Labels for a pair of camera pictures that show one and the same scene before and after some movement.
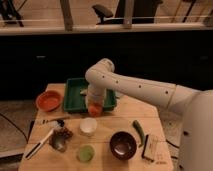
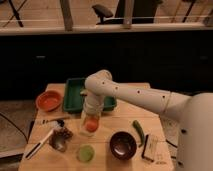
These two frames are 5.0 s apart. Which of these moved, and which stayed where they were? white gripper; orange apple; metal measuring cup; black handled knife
Moved: orange apple
Stayed: white gripper; black handled knife; metal measuring cup
